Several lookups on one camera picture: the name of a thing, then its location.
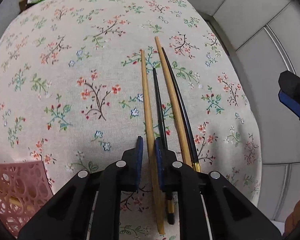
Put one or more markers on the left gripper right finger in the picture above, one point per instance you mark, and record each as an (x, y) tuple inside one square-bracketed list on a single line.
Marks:
[(210, 207)]

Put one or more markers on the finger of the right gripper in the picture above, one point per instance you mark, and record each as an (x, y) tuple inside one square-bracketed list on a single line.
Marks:
[(289, 83), (289, 103)]

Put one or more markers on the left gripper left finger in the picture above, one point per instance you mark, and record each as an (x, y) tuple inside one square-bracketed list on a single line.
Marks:
[(88, 205)]

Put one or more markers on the wooden chopstick long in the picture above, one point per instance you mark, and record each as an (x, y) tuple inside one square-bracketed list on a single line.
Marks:
[(157, 197)]

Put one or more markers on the right hand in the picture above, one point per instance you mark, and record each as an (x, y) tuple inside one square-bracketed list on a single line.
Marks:
[(297, 214)]

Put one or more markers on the pink plastic basket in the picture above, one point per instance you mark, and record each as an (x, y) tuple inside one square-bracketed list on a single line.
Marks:
[(28, 182)]

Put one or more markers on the black chopstick gold band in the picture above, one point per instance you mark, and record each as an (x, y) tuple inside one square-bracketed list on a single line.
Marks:
[(186, 122)]

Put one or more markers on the floral tablecloth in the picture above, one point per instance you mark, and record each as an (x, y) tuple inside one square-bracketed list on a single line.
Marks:
[(71, 88)]

